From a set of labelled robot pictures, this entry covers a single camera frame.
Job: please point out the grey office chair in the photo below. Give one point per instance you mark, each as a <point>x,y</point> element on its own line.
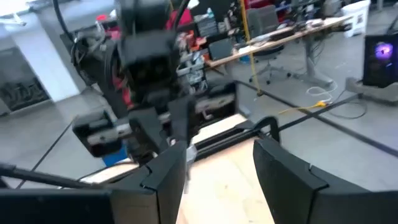
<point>262,20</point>

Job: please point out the wooden top workbench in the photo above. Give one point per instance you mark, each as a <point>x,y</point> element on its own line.
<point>280,39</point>

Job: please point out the white building column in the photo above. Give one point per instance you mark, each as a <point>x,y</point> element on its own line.
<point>46,62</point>

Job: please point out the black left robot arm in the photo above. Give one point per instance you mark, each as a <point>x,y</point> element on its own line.
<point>102,71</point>

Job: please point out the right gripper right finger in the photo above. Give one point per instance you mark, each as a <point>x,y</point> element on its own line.
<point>289,186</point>

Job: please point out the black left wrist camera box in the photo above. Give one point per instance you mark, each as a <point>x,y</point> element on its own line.
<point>149,59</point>

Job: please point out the blue box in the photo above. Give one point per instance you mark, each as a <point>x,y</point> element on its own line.
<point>115,157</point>

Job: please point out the black computer tower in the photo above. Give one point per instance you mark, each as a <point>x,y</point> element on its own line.
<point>381,62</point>

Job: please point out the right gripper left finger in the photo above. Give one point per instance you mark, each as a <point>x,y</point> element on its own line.
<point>155,193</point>

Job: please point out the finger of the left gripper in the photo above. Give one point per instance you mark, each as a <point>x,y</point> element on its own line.
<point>183,118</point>
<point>146,133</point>

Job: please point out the black wheeled cart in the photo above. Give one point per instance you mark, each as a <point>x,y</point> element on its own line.
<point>217,93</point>

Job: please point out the dark grey equipment case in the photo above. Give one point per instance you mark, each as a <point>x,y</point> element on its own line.
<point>220,49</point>

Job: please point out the white waste bin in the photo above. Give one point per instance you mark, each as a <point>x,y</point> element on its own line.
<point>357,17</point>

